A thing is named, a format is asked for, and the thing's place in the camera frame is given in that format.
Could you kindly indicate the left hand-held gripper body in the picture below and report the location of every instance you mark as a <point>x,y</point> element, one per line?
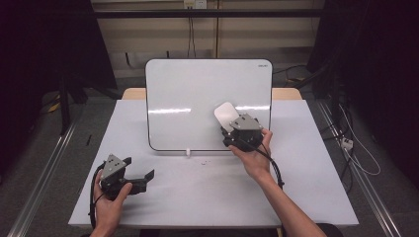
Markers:
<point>112,166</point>

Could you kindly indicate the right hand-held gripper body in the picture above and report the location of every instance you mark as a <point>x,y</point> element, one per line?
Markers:
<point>245,126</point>

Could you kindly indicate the white whiteboard eraser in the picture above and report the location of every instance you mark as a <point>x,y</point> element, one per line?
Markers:
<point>226,113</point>

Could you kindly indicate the white whiteboard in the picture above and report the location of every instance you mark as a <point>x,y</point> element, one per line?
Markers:
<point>191,95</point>

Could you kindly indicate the person's right hand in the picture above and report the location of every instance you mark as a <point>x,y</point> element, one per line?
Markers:
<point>257,163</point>

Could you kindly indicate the person's left hand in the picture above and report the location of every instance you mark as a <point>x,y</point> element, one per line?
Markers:
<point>107,212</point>

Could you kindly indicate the white whiteboard foot clip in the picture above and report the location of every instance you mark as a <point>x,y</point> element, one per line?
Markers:
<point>188,152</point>

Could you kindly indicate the wooden table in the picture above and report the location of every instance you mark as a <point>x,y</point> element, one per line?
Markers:
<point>135,94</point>

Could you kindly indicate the black metal stand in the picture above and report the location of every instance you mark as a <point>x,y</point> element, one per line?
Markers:
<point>64,105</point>

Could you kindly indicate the white power strip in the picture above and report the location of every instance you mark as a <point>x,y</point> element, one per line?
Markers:
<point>347,143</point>

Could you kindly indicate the black horizontal metal bar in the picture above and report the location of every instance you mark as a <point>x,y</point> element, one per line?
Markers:
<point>148,13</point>

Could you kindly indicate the aluminium floor rail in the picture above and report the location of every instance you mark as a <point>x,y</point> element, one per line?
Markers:
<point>42,184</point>
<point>362,184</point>

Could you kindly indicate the wall power outlet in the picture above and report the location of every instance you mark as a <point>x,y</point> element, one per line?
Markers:
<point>195,4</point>

